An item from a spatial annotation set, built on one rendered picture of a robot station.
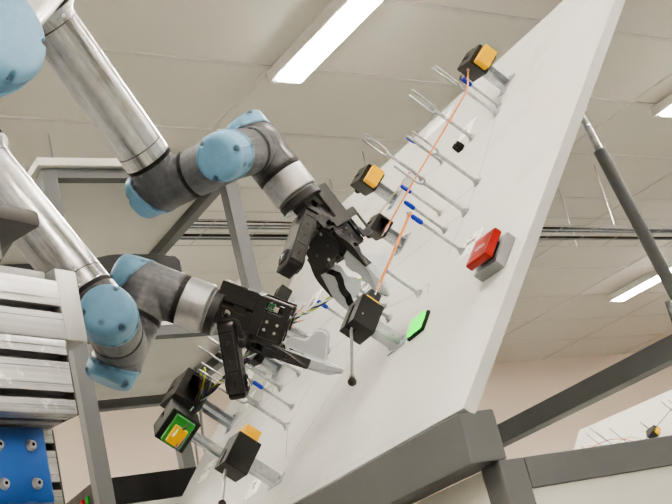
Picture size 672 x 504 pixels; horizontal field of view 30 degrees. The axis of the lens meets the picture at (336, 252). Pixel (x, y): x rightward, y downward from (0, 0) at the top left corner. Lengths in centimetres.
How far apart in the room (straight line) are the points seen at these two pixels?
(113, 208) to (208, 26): 230
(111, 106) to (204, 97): 403
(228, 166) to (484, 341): 48
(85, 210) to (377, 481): 160
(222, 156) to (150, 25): 345
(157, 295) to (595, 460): 66
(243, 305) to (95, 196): 130
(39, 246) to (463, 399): 61
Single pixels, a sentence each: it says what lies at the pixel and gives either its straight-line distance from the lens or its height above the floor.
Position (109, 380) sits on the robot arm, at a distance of 180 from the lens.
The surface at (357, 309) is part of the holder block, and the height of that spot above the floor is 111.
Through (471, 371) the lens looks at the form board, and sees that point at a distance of 160.
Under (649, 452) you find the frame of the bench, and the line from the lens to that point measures 172.
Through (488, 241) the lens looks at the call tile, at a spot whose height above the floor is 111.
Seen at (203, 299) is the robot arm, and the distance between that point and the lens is 182.
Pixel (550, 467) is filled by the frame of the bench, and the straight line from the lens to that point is 161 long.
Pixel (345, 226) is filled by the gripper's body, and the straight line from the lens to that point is 195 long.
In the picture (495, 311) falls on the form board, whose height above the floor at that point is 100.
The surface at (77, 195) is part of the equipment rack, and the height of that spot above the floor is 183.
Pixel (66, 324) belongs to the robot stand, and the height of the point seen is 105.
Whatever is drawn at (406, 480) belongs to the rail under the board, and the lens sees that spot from 166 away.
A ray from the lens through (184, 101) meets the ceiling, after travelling 590.
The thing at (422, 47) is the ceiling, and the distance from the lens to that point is 597.
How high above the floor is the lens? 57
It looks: 19 degrees up
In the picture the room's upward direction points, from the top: 14 degrees counter-clockwise
